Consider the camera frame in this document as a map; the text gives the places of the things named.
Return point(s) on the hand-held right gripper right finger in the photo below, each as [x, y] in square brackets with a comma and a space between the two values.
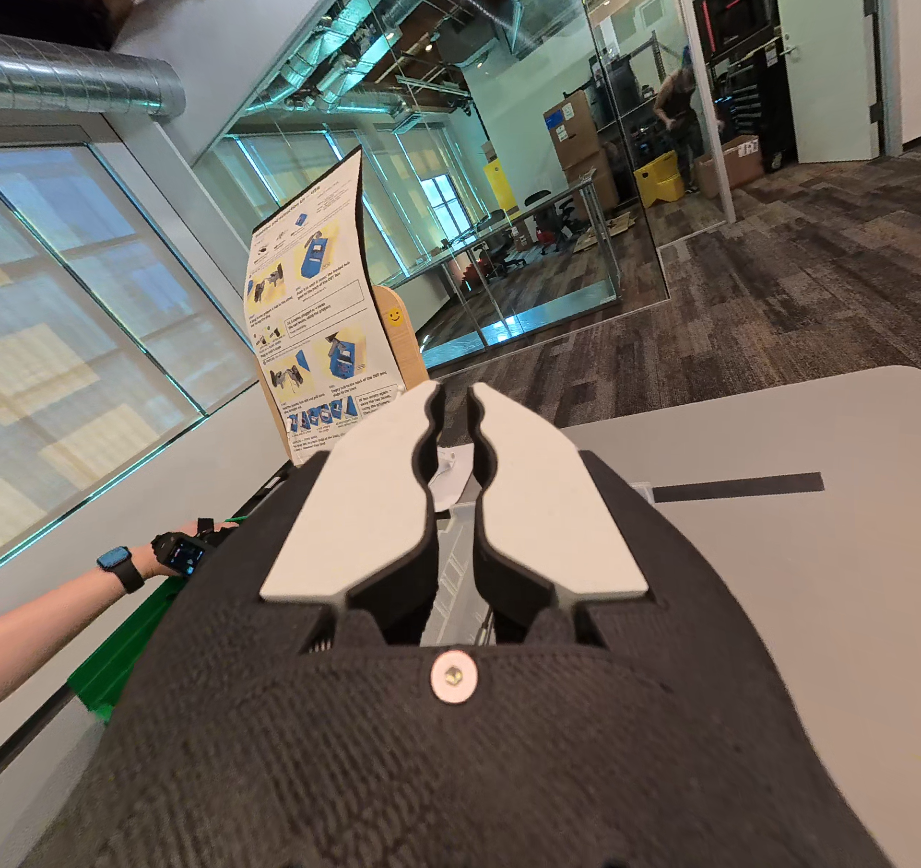
[561, 515]

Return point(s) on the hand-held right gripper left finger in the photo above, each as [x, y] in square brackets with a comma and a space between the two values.
[360, 515]

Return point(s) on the clear plastic bin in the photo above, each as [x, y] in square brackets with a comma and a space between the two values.
[457, 580]

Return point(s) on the green plastic bin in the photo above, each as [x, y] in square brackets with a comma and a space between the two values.
[122, 659]

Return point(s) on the person's left forearm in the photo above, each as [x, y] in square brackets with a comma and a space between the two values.
[50, 630]

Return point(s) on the person's left hand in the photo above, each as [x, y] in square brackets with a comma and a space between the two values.
[152, 566]

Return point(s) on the blue smartwatch black band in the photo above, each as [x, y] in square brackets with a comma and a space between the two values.
[115, 559]

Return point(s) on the instruction poster on board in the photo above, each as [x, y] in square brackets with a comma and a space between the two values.
[406, 350]

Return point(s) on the illustrated instruction poster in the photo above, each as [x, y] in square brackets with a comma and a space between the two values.
[316, 292]

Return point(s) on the yellow step stool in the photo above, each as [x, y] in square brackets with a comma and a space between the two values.
[658, 181]

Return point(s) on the stacked cardboard boxes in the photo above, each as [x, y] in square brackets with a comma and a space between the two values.
[575, 134]

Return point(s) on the open cardboard box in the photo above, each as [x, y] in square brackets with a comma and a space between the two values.
[730, 167]

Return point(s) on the black tool cabinet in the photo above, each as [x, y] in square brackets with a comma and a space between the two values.
[741, 55]

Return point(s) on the silver ventilation duct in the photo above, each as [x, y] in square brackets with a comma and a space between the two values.
[86, 80]

